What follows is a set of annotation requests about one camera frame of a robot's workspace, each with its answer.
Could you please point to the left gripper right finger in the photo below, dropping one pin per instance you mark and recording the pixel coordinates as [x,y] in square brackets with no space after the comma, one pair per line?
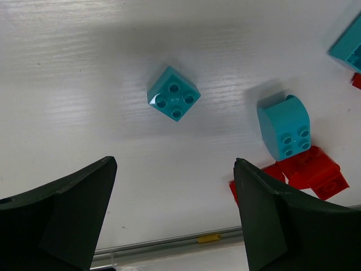
[287,229]

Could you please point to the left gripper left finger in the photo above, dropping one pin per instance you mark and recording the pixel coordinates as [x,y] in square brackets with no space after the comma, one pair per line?
[57,225]

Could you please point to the small cyan square lego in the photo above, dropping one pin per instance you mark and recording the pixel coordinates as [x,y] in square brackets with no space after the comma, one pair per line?
[172,94]

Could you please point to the cyan long lego upturned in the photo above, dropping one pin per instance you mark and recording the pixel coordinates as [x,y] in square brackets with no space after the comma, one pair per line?
[347,47]

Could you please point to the red arch lego brick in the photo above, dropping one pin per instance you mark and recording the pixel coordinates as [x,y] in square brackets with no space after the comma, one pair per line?
[312,169]

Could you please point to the red flat long lego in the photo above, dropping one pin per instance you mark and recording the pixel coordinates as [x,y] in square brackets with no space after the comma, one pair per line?
[232,187]

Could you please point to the cyan curved lego brick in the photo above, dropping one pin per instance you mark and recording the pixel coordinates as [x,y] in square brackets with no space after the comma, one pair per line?
[285,128]

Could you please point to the small red square lego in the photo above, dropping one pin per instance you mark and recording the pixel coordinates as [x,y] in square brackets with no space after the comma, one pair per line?
[356,81]

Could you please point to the aluminium rail front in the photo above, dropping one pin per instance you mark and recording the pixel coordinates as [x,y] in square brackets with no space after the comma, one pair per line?
[113,257]

